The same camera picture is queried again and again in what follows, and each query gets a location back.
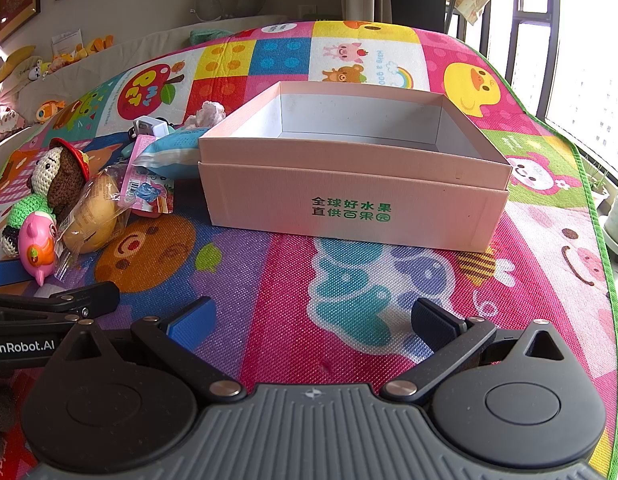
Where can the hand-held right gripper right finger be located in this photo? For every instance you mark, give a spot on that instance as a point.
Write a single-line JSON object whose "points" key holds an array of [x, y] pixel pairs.
{"points": [[433, 319]]}

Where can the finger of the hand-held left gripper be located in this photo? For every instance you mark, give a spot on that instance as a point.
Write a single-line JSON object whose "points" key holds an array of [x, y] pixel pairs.
{"points": [[49, 302], [6, 272]]}

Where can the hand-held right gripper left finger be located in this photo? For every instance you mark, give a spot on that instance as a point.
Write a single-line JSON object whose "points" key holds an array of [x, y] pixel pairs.
{"points": [[189, 321]]}

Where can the pink bird toy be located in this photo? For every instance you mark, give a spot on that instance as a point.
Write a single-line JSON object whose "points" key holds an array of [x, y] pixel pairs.
{"points": [[36, 235]]}

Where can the green crochet toy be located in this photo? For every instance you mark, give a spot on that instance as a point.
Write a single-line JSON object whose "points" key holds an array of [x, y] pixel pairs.
{"points": [[26, 210]]}

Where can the bread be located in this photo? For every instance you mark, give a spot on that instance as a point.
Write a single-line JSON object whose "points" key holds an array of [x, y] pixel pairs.
{"points": [[94, 220]]}

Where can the crochet doll with red hat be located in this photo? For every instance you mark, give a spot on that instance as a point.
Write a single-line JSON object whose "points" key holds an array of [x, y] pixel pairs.
{"points": [[64, 180]]}

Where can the pink card packet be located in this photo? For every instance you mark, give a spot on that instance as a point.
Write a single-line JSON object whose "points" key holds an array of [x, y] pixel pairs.
{"points": [[144, 192]]}

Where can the pink cardboard box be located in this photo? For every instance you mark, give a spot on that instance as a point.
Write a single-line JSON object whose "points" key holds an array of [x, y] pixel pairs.
{"points": [[339, 180]]}

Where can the blue wet wipes pack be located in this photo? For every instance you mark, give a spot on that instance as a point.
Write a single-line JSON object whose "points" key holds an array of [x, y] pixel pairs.
{"points": [[174, 152]]}

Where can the white charger plug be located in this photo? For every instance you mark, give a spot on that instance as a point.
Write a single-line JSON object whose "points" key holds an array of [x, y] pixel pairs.
{"points": [[149, 125]]}

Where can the pink and white tissue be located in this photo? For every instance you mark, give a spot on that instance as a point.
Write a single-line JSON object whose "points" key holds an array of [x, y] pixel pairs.
{"points": [[206, 112]]}

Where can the colourful cartoon play mat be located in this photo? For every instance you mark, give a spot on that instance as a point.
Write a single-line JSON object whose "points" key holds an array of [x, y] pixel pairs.
{"points": [[289, 285]]}

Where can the orange fish plush toy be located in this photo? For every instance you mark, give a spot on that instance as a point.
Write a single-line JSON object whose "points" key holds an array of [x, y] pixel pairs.
{"points": [[49, 110]]}

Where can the small green plant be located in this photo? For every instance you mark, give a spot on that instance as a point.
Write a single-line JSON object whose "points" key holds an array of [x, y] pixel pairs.
{"points": [[600, 180]]}

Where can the white paper card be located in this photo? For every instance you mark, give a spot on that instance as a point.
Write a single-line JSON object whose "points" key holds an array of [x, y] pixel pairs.
{"points": [[68, 40]]}

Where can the row of orange plush toys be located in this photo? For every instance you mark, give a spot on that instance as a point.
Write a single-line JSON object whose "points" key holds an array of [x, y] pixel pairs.
{"points": [[91, 46]]}

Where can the teal cloth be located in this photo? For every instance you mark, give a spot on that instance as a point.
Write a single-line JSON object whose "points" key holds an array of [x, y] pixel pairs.
{"points": [[209, 35]]}

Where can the black window frame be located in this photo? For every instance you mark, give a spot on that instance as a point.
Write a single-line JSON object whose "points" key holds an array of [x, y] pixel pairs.
{"points": [[519, 15]]}

